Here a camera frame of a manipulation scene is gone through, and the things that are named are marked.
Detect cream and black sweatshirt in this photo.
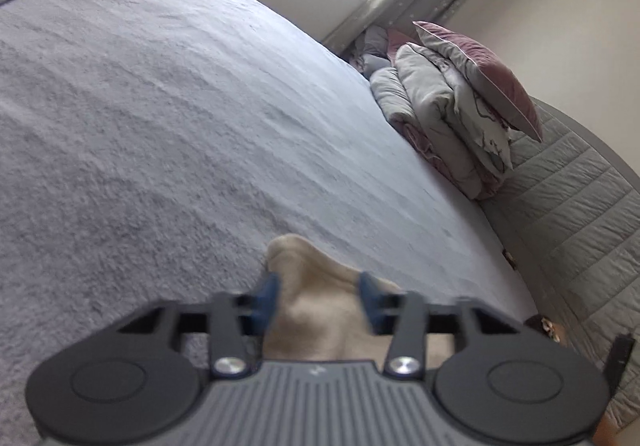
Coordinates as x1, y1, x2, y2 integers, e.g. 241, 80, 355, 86
261, 233, 457, 367

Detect grey quilted headboard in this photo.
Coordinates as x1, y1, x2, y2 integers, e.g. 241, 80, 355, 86
479, 96, 640, 432

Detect grey pillows behind quilt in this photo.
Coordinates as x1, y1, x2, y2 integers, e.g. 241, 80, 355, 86
347, 25, 416, 80

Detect folded grey pink quilt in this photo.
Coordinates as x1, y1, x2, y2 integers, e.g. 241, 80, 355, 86
369, 42, 513, 200

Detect maroon grey pillow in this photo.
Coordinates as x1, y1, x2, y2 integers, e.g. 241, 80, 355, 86
413, 21, 544, 143

